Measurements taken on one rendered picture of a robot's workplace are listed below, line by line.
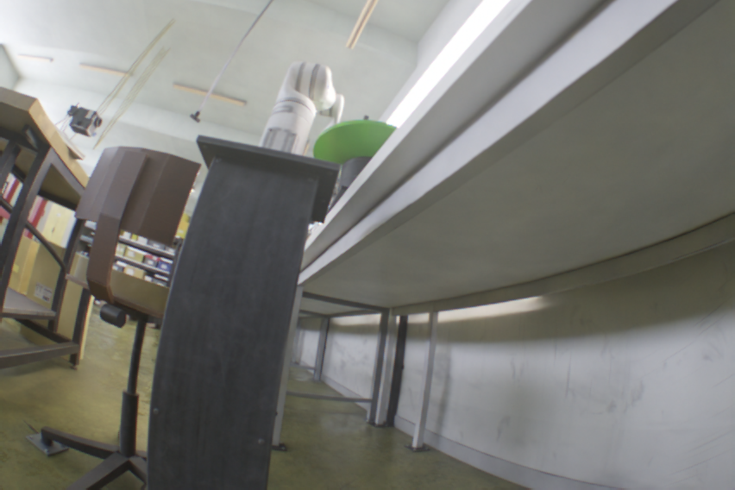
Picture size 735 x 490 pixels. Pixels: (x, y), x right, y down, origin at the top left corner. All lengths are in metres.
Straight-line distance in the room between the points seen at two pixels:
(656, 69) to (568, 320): 1.05
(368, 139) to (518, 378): 1.16
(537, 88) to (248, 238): 0.42
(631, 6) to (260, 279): 0.53
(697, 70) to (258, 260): 0.64
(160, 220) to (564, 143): 0.75
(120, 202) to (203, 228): 0.31
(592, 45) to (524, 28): 0.07
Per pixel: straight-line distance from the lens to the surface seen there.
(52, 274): 2.29
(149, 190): 0.72
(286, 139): 0.59
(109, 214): 0.74
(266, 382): 0.44
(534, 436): 1.41
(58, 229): 7.49
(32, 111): 1.15
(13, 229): 1.26
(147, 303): 0.74
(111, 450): 1.06
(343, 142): 0.74
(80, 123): 1.72
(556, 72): 0.33
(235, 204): 0.48
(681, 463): 1.19
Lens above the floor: 0.60
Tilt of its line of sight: 24 degrees up
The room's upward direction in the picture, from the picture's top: 8 degrees clockwise
